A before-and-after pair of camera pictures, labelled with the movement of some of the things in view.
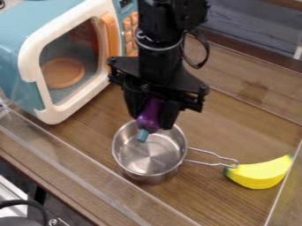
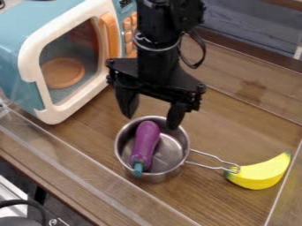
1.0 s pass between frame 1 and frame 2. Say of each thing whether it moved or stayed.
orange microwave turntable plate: stayed
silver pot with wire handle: stayed
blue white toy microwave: stayed
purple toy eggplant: moved
